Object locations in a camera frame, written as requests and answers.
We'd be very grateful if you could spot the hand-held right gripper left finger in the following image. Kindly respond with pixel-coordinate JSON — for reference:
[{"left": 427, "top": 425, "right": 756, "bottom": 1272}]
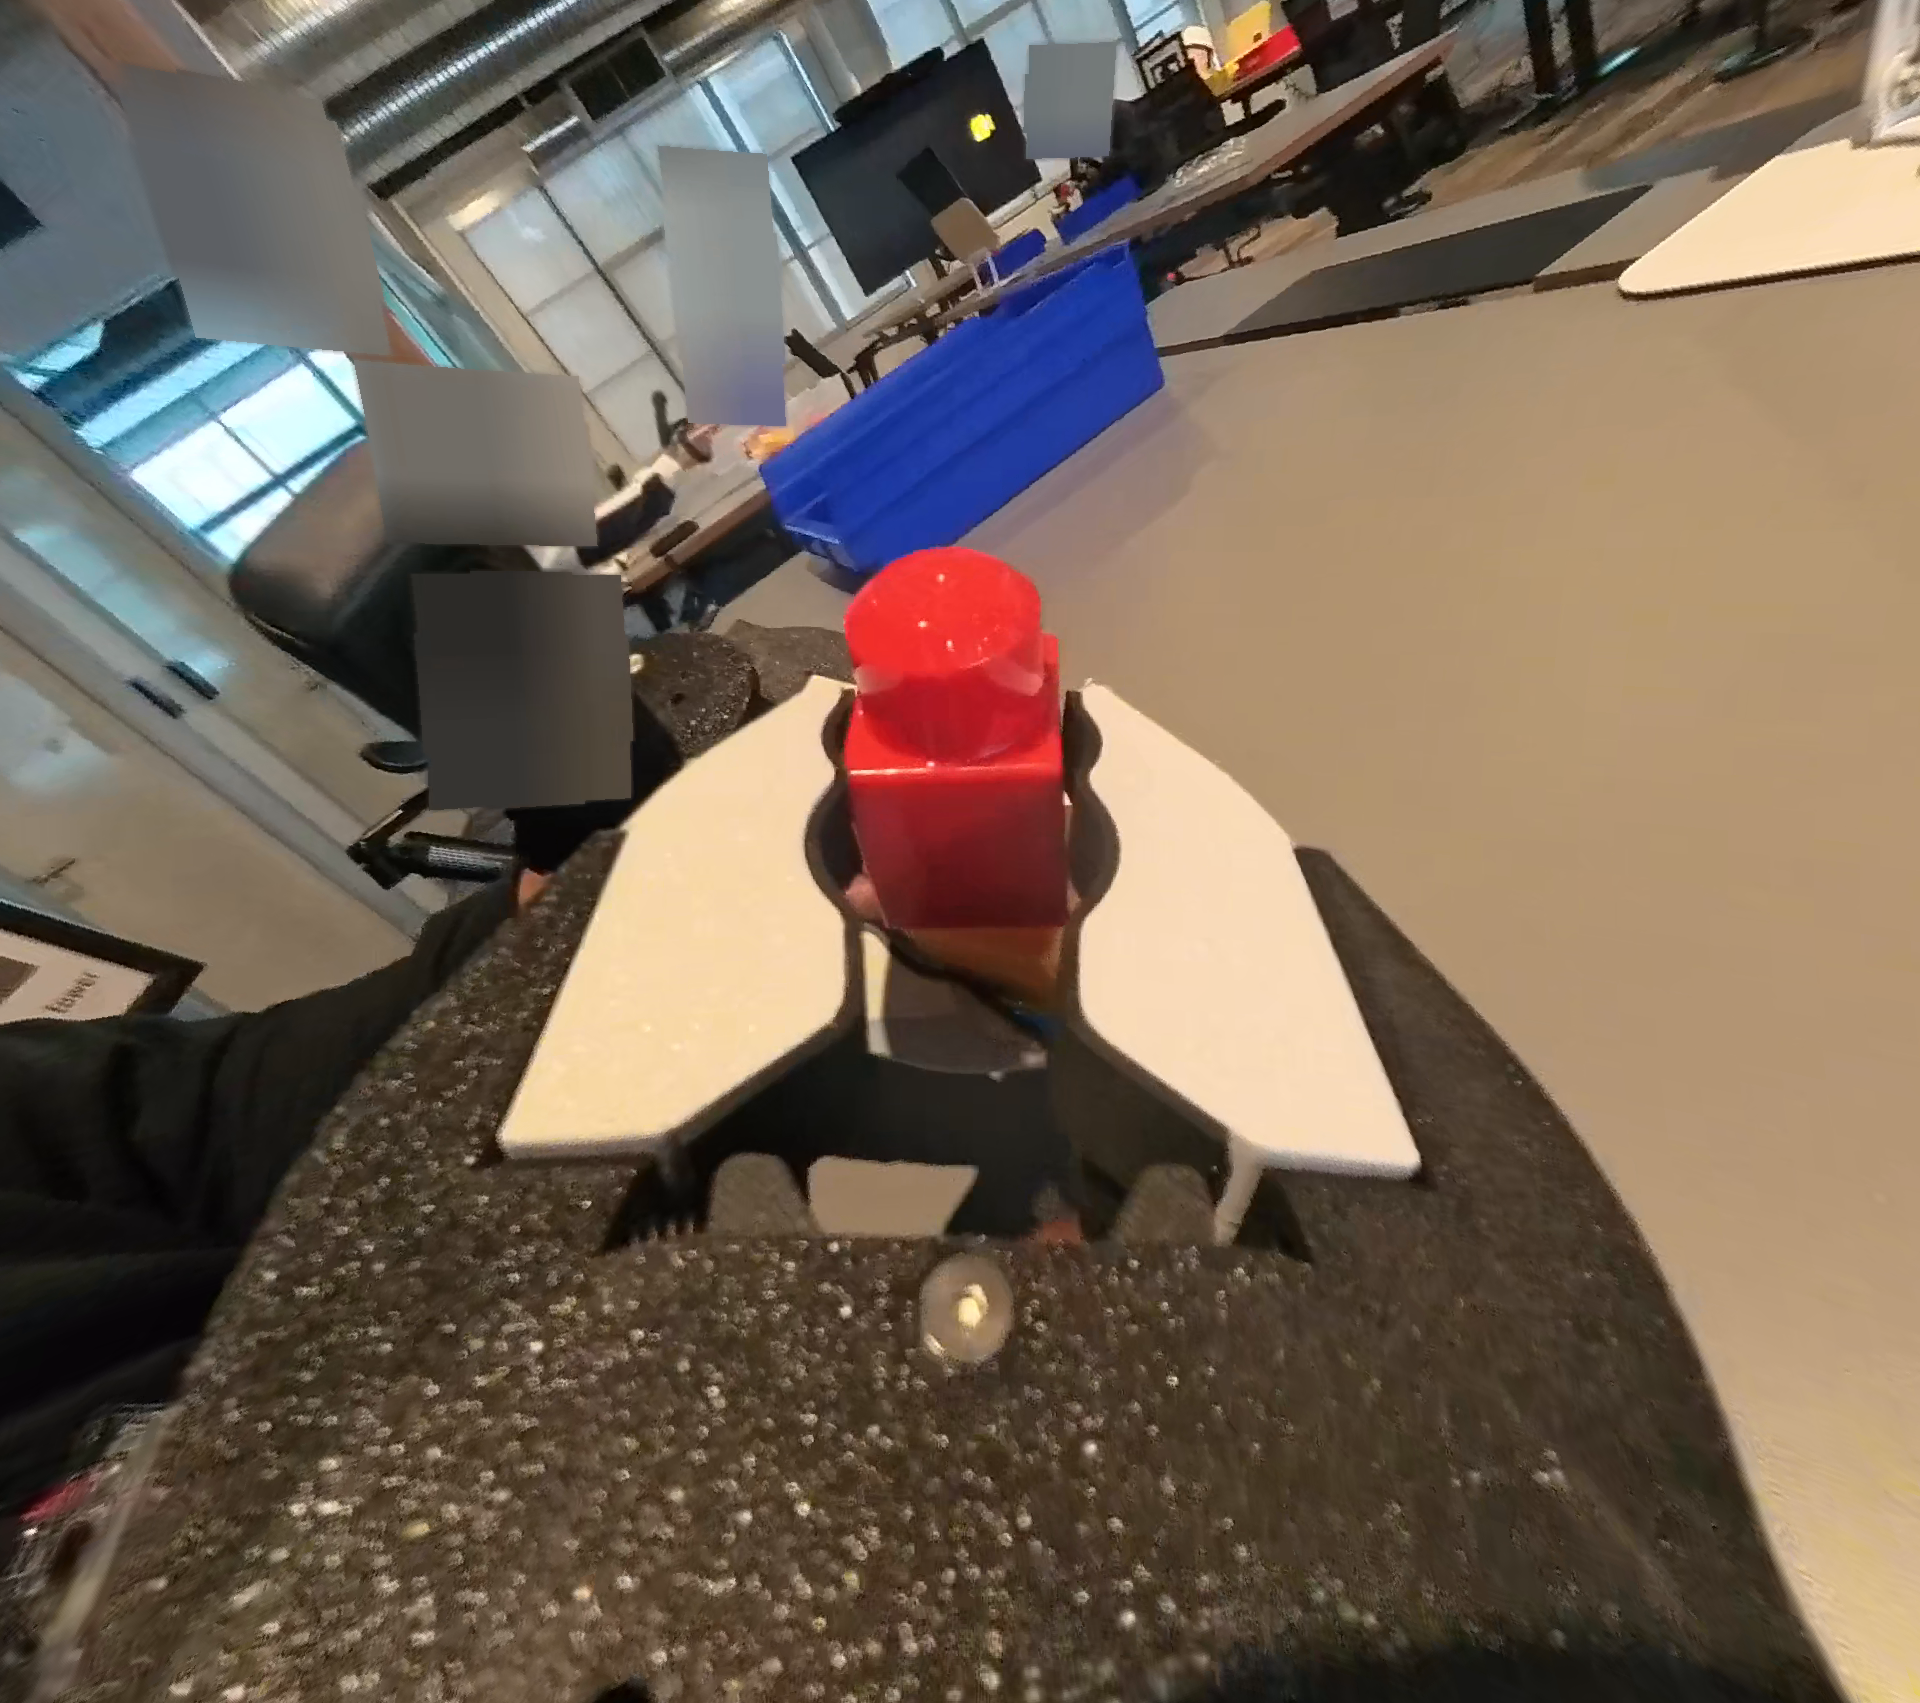
[{"left": 494, "top": 675, "right": 871, "bottom": 1160}]

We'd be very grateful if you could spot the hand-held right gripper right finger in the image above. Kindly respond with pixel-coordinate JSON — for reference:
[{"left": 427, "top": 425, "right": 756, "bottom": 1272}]
[{"left": 1061, "top": 677, "right": 1423, "bottom": 1248}]

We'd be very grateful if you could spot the red single-stud block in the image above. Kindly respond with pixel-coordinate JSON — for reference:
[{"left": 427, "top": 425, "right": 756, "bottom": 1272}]
[{"left": 840, "top": 545, "right": 1070, "bottom": 930}]

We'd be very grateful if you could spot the blue plastic bin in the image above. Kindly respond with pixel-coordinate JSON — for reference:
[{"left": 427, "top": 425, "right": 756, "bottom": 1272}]
[{"left": 756, "top": 239, "right": 1168, "bottom": 579}]

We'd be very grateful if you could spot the black office chair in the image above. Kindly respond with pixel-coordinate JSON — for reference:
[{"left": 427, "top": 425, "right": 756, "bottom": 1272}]
[{"left": 228, "top": 449, "right": 452, "bottom": 745}]

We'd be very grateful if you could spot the black monitor screen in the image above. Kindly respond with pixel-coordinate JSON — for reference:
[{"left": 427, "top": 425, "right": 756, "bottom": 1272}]
[{"left": 789, "top": 37, "right": 1043, "bottom": 295}]

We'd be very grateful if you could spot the black framed sign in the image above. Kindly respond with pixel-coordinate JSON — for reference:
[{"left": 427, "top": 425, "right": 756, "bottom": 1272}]
[{"left": 0, "top": 899, "right": 204, "bottom": 1022}]

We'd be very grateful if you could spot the black mat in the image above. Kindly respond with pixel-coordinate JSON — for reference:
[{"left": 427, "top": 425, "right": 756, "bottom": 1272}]
[{"left": 1229, "top": 179, "right": 1652, "bottom": 347}]

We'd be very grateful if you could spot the white mat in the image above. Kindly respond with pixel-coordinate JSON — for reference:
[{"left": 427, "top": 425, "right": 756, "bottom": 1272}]
[{"left": 1615, "top": 135, "right": 1920, "bottom": 301}]

